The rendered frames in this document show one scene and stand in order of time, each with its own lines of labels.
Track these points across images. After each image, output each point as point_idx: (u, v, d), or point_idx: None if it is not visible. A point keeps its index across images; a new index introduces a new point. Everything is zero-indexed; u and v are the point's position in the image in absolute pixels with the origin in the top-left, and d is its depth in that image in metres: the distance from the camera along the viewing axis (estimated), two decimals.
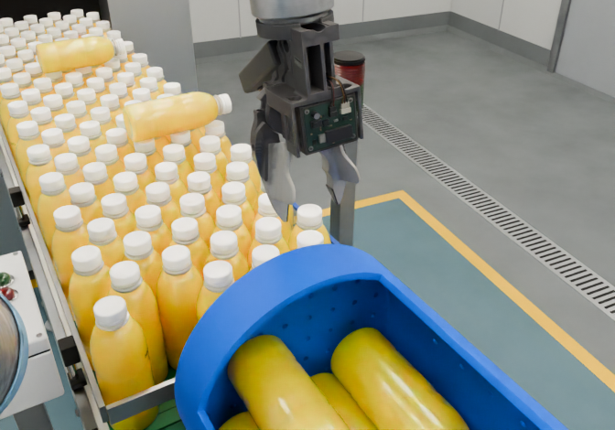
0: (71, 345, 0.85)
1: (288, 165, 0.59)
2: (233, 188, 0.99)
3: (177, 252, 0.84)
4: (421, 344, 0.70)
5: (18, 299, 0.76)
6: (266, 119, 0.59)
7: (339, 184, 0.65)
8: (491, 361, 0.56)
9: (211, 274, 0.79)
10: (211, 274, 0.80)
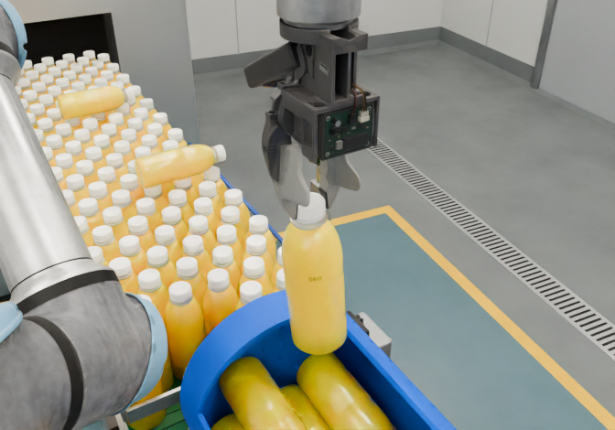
0: None
1: (302, 167, 0.59)
2: (226, 231, 1.21)
3: (180, 286, 1.06)
4: (367, 362, 0.93)
5: None
6: (279, 120, 0.58)
7: (332, 188, 0.65)
8: (406, 378, 0.78)
9: (301, 208, 0.64)
10: (301, 207, 0.65)
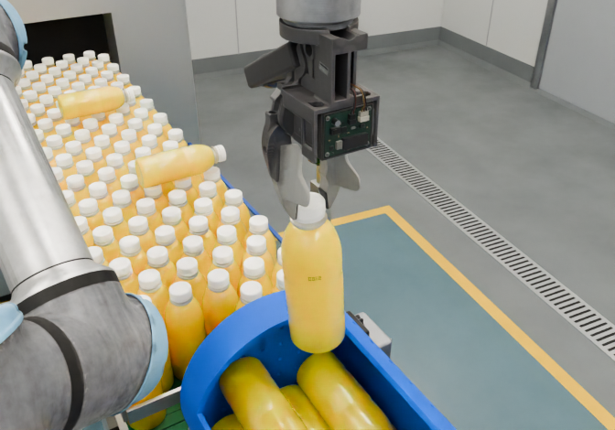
0: None
1: (301, 167, 0.59)
2: (226, 231, 1.21)
3: (180, 287, 1.06)
4: (367, 362, 0.93)
5: None
6: (278, 120, 0.58)
7: (332, 188, 0.65)
8: (406, 378, 0.78)
9: (301, 208, 0.64)
10: (301, 207, 0.65)
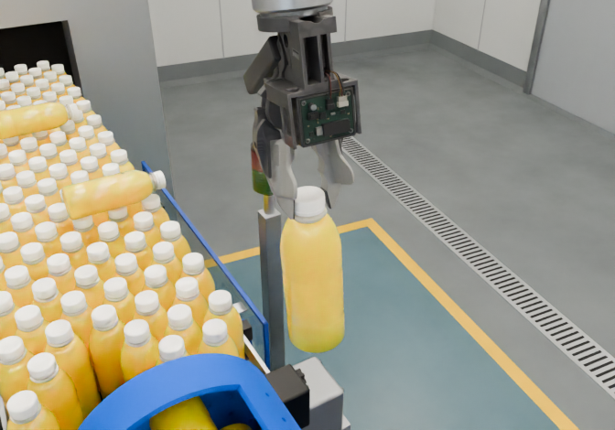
0: None
1: (290, 160, 0.59)
2: (155, 273, 1.08)
3: (308, 193, 0.65)
4: None
5: None
6: (266, 114, 0.60)
7: (333, 188, 0.65)
8: None
9: None
10: None
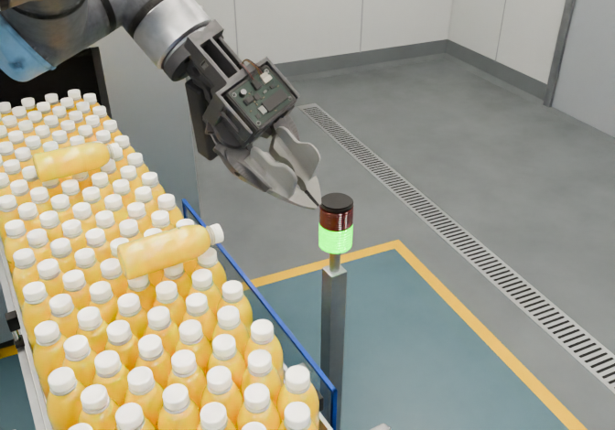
0: None
1: (268, 156, 0.62)
2: (224, 344, 1.01)
3: None
4: None
5: None
6: (221, 142, 0.63)
7: (311, 184, 0.65)
8: None
9: None
10: None
